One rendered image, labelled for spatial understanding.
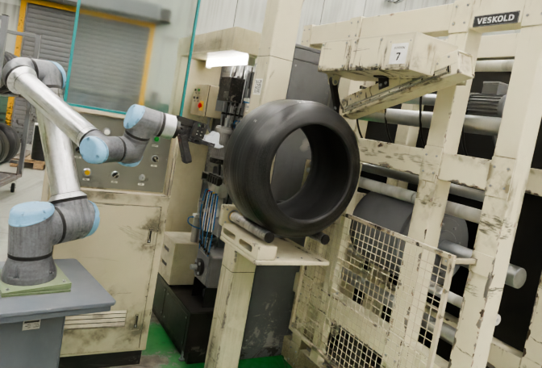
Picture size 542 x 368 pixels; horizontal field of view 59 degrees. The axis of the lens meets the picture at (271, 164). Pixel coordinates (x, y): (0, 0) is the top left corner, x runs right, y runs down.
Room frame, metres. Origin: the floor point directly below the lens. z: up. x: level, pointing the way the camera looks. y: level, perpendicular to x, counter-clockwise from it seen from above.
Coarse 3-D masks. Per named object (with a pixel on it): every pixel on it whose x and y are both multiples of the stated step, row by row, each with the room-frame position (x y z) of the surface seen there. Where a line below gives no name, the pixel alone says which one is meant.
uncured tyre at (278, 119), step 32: (256, 128) 1.87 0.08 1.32; (288, 128) 1.86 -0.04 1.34; (320, 128) 2.24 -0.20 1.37; (224, 160) 1.99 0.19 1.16; (256, 160) 1.82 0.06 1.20; (320, 160) 2.29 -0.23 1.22; (352, 160) 2.03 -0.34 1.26; (256, 192) 1.83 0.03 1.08; (320, 192) 2.27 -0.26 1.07; (352, 192) 2.06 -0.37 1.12; (288, 224) 1.90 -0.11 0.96; (320, 224) 1.98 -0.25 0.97
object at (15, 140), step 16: (0, 16) 4.53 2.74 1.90; (0, 32) 4.53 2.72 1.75; (16, 32) 5.69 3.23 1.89; (0, 48) 4.53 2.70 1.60; (0, 64) 4.54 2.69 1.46; (0, 80) 4.57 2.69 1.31; (16, 96) 5.63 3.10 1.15; (0, 128) 5.37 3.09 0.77; (0, 144) 4.80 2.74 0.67; (16, 144) 5.47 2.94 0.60; (0, 160) 5.06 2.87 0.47; (16, 160) 5.76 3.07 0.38; (0, 176) 5.48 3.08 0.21; (16, 176) 5.59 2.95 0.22
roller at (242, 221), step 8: (232, 216) 2.13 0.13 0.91; (240, 216) 2.09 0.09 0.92; (240, 224) 2.06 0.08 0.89; (248, 224) 2.00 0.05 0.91; (256, 224) 1.97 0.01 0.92; (256, 232) 1.92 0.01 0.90; (264, 232) 1.88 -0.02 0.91; (272, 232) 1.88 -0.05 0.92; (264, 240) 1.88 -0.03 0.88; (272, 240) 1.88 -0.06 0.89
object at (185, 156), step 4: (180, 136) 1.75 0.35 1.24; (184, 136) 1.75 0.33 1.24; (180, 140) 1.76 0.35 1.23; (184, 140) 1.75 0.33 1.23; (180, 144) 1.77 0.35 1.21; (184, 144) 1.76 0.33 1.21; (188, 144) 1.76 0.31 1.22; (180, 148) 1.79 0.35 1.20; (184, 148) 1.76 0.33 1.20; (188, 148) 1.76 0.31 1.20; (184, 152) 1.76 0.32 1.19; (188, 152) 1.77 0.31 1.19; (184, 156) 1.76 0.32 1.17; (188, 156) 1.77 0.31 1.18; (184, 160) 1.77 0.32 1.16; (188, 160) 1.77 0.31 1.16
